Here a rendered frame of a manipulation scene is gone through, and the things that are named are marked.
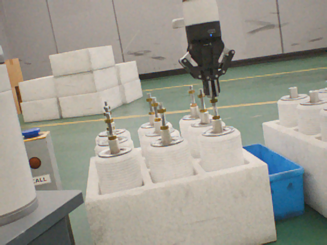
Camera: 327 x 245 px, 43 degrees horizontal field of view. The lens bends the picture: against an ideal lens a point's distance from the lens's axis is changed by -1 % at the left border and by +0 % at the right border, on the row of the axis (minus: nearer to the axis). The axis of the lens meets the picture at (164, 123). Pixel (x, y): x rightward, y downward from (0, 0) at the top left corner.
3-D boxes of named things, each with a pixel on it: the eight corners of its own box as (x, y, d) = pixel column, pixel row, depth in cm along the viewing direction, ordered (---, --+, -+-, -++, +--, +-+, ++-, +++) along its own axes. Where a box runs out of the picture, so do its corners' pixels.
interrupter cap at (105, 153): (122, 158, 87) (121, 154, 87) (91, 160, 90) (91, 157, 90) (138, 147, 93) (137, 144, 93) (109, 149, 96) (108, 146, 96)
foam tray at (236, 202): (277, 241, 92) (267, 163, 89) (102, 282, 87) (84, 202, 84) (226, 186, 130) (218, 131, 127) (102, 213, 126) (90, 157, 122)
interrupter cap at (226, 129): (236, 127, 97) (235, 124, 96) (234, 135, 89) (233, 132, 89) (204, 131, 99) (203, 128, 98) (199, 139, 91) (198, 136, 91)
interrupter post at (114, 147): (117, 155, 90) (114, 140, 89) (108, 156, 91) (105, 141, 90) (122, 151, 92) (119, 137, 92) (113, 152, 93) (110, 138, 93)
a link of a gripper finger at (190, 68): (180, 56, 90) (200, 73, 92) (175, 63, 90) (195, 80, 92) (184, 56, 88) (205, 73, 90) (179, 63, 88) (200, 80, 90)
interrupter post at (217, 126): (223, 131, 95) (222, 117, 94) (223, 133, 93) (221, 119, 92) (213, 132, 95) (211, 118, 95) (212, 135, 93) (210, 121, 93)
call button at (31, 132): (39, 138, 91) (38, 129, 90) (21, 142, 90) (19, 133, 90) (42, 135, 95) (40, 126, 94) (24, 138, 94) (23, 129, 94)
